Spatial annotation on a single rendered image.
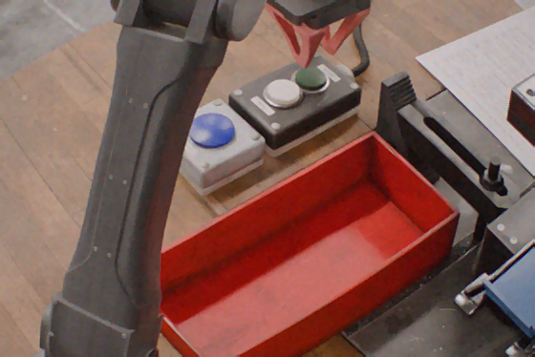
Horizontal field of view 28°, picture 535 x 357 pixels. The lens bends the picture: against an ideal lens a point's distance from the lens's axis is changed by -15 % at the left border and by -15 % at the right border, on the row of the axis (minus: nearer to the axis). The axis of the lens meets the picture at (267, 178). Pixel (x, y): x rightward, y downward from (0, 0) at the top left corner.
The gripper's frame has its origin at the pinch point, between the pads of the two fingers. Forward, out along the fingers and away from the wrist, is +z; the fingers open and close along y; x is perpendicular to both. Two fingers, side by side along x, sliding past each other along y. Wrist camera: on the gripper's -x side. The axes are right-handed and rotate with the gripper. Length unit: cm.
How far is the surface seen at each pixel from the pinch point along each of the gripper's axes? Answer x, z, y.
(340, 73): 0.6, 3.9, -2.8
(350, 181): 10.5, 5.2, 4.7
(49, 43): -124, 97, -29
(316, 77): 0.4, 3.0, 0.1
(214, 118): -0.7, 2.9, 10.7
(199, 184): 2.8, 5.5, 14.9
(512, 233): 28.2, -1.6, 1.3
